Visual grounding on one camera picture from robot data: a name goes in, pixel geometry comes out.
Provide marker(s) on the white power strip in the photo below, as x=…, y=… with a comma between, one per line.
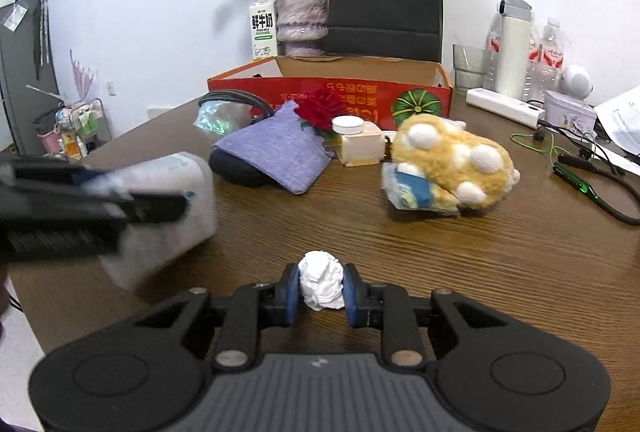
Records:
x=506, y=107

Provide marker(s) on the black oval case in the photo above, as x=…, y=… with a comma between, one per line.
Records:
x=237, y=171

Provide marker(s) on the plastic water bottle right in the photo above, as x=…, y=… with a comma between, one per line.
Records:
x=545, y=61

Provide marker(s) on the clear glass cup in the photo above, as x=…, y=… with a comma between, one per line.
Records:
x=470, y=67

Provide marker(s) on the white milk carton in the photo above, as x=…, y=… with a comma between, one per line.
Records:
x=263, y=28

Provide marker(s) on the grey cabinet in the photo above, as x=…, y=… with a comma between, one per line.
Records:
x=29, y=90

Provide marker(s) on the red artificial rose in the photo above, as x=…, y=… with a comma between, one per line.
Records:
x=319, y=108

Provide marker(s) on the red cardboard box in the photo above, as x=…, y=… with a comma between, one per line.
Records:
x=385, y=91

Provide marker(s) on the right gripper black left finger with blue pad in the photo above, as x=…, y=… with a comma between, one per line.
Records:
x=250, y=310

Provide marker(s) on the white paper stack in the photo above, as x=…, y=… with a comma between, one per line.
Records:
x=620, y=118

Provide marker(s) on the purple ribbed vase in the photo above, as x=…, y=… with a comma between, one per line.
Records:
x=302, y=25

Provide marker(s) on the white tissue pack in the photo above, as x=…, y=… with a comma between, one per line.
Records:
x=171, y=211

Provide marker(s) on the white thermos bottle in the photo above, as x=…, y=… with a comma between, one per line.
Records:
x=516, y=25

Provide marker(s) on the purple fabric pouch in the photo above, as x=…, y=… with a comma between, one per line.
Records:
x=281, y=147

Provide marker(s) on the iridescent plastic bag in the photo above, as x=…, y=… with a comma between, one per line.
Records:
x=225, y=111

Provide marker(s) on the white tin box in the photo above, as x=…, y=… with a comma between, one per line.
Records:
x=568, y=113

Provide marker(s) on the wire storage rack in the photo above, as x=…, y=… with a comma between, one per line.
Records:
x=74, y=131

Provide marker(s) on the cream jar white lid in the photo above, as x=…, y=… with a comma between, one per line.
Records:
x=359, y=142

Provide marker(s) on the white paper ball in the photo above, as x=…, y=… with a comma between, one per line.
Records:
x=321, y=281

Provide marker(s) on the plastic water bottle left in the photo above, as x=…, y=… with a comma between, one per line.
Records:
x=492, y=51

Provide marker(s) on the plastic water bottle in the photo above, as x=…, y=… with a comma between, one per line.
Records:
x=492, y=51
x=545, y=61

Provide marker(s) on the yellow plush toy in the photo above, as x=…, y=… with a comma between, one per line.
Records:
x=477, y=171

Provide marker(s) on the blue yellow snack packet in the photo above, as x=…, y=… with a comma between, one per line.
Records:
x=409, y=192

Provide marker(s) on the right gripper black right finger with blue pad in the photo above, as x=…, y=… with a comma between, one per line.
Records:
x=388, y=309

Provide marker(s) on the small white round camera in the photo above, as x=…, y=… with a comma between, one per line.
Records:
x=575, y=84

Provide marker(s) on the black paper bag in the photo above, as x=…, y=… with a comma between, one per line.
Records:
x=408, y=29

